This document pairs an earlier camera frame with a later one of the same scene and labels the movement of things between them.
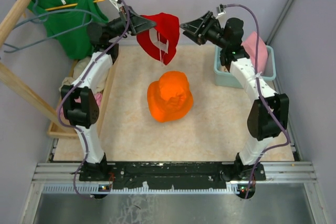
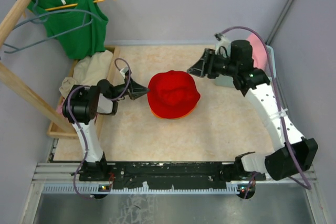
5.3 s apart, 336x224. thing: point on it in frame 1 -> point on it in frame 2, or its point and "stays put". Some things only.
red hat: [168, 27] -> [172, 94]
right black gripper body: [212, 35] -> [217, 64]
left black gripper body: [118, 25] -> [129, 87]
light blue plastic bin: [223, 77] stays put
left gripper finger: [137, 23] -> [137, 90]
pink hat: [250, 46] stays put
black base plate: [195, 176] stays put
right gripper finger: [195, 29] -> [198, 68]
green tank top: [68, 10] stays put
